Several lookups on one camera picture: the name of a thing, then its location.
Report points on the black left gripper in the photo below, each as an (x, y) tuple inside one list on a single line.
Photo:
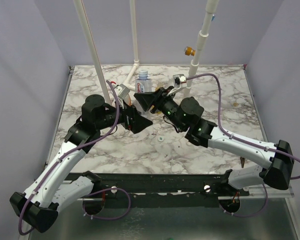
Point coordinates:
[(131, 121)]

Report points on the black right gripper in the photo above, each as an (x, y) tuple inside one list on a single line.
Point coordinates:
[(156, 100)]

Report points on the small blue-label water bottle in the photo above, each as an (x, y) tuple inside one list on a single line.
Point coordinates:
[(143, 83)]

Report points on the orange label squat bottle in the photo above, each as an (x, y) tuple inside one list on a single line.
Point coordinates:
[(128, 100)]

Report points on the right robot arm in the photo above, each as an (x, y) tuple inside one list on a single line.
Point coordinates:
[(273, 162)]

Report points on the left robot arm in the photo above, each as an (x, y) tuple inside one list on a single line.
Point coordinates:
[(40, 204)]

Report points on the orange knob on pipe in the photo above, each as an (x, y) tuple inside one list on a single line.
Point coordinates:
[(189, 51)]

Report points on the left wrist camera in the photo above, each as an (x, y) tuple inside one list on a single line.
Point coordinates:
[(121, 91)]

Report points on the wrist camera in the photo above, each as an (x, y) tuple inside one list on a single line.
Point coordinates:
[(180, 83), (121, 91)]

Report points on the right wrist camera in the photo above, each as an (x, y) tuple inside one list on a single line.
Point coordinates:
[(180, 83)]

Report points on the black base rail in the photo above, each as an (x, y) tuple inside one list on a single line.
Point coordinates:
[(117, 191)]

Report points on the yellow handled pliers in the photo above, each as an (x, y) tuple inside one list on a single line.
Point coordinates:
[(242, 162)]

